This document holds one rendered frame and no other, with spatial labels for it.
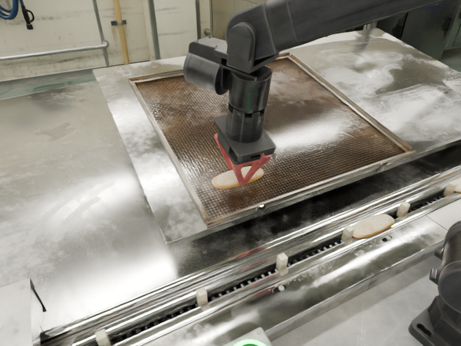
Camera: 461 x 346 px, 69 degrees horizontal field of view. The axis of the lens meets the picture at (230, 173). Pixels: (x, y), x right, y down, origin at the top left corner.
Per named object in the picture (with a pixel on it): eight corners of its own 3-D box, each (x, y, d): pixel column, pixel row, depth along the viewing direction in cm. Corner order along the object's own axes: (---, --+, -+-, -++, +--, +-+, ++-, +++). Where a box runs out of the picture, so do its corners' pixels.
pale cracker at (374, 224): (358, 243, 58) (360, 238, 58) (343, 228, 61) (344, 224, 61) (399, 224, 62) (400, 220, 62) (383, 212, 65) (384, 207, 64)
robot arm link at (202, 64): (254, 29, 38) (287, 16, 44) (175, 3, 42) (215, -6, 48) (239, 120, 46) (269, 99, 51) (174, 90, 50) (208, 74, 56)
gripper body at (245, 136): (238, 165, 50) (243, 125, 45) (212, 126, 57) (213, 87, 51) (276, 156, 52) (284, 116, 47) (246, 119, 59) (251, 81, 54)
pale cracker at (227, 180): (216, 193, 57) (217, 188, 57) (208, 178, 60) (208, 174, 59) (267, 178, 61) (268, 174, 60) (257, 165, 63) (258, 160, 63)
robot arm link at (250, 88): (260, 78, 42) (280, 62, 46) (215, 61, 45) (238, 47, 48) (253, 123, 47) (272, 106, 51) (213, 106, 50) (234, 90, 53)
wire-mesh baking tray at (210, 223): (207, 228, 56) (207, 223, 55) (128, 82, 87) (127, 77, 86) (413, 155, 75) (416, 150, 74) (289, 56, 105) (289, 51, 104)
